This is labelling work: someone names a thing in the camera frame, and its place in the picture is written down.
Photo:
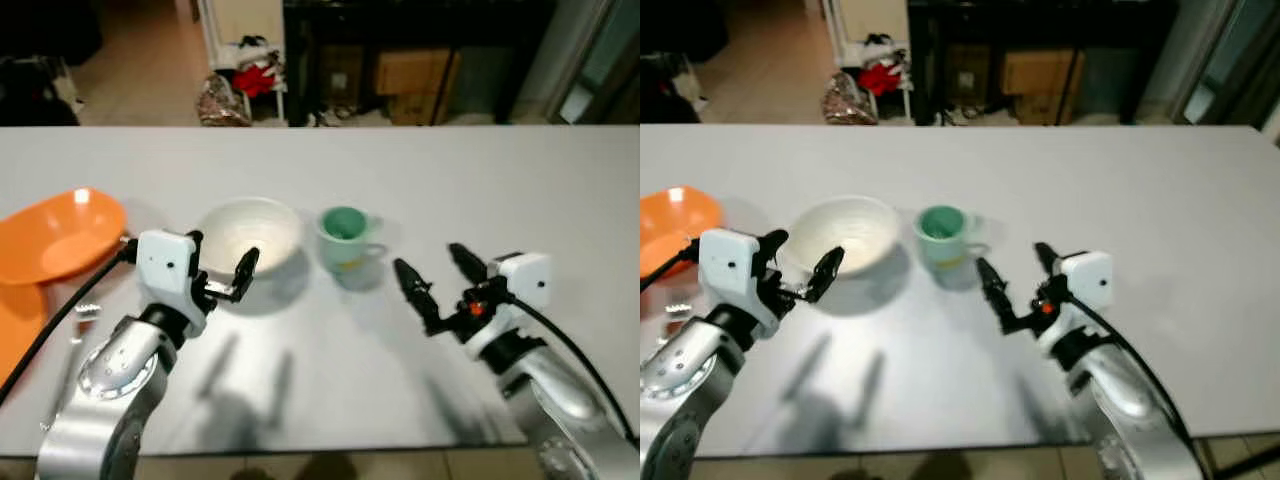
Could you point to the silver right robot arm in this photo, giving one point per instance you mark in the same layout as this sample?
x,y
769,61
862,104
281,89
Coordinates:
x,y
1130,410
560,400

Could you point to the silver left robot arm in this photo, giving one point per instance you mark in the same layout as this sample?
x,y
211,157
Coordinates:
x,y
690,390
110,390

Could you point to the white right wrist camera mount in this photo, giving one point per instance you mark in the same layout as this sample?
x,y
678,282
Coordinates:
x,y
1090,276
525,278

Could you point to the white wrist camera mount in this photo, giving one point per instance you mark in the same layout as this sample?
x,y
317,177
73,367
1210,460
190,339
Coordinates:
x,y
525,278
165,262
1090,276
728,268

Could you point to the silver metal fork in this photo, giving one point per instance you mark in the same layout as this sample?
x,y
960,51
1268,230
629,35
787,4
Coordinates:
x,y
678,318
85,322

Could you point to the light brown cardboard box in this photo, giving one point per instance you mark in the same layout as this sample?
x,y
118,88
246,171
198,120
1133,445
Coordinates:
x,y
1040,75
415,75

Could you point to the red cloth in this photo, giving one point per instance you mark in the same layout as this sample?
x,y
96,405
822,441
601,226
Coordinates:
x,y
882,78
257,80

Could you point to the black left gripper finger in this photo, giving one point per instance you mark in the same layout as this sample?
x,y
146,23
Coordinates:
x,y
194,252
247,272
828,272
772,250

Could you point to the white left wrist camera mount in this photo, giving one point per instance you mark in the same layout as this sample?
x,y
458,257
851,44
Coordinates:
x,y
165,262
728,268

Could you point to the orange plastic plate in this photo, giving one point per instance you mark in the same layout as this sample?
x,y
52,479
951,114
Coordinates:
x,y
18,325

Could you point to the patterned bag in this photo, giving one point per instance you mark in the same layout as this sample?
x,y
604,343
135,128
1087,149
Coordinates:
x,y
220,105
848,100

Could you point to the orange plastic bowl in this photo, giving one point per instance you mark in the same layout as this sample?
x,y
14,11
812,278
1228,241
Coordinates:
x,y
60,235
675,220

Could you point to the white ceramic bowl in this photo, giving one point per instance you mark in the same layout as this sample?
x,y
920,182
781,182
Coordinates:
x,y
255,225
850,225

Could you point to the glass door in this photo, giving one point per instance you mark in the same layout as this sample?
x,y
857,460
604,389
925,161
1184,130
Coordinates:
x,y
1240,70
610,70

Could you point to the black desk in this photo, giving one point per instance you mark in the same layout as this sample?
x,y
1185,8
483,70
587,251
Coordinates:
x,y
420,25
1040,25

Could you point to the green ceramic mug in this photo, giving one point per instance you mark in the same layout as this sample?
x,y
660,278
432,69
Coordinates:
x,y
940,245
345,250

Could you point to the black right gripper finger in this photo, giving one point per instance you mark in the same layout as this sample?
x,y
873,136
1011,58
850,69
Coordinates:
x,y
996,290
1048,260
416,292
466,262

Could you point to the white shelf rack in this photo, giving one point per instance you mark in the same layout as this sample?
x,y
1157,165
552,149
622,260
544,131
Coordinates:
x,y
870,20
245,20

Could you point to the dark furniture piece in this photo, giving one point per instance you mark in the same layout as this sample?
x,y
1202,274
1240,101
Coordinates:
x,y
35,90
665,95

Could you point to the dark brown cardboard box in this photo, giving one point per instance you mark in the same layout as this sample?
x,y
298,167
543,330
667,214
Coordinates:
x,y
968,75
342,75

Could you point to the grey curtain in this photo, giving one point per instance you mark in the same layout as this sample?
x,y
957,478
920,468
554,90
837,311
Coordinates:
x,y
560,50
1185,50

